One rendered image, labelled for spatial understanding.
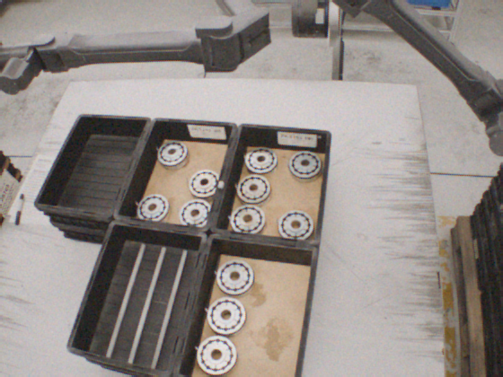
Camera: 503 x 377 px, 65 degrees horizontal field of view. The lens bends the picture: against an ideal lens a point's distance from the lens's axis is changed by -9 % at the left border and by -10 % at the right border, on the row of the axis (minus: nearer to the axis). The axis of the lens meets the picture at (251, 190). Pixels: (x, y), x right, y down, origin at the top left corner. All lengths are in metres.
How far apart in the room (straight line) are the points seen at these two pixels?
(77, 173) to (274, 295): 0.82
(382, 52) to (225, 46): 2.43
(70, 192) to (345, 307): 0.98
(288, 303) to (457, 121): 1.92
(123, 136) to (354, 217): 0.87
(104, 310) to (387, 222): 0.93
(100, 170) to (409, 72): 2.17
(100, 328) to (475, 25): 3.31
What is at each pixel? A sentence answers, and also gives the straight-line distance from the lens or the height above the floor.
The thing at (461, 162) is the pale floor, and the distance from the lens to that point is 2.61.
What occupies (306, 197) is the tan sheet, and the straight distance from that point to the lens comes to 1.33.
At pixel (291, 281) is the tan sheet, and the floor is 0.83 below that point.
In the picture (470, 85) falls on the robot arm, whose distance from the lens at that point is 0.91.
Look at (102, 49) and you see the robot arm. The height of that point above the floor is 1.47.
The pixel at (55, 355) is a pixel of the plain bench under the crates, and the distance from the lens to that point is 1.48.
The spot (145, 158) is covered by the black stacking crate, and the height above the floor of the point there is 0.89.
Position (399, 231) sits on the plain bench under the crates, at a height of 0.70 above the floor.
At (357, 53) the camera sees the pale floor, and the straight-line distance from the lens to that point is 3.14.
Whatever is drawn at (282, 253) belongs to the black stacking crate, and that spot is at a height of 0.89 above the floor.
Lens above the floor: 1.96
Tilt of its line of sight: 56 degrees down
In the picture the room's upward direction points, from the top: 10 degrees counter-clockwise
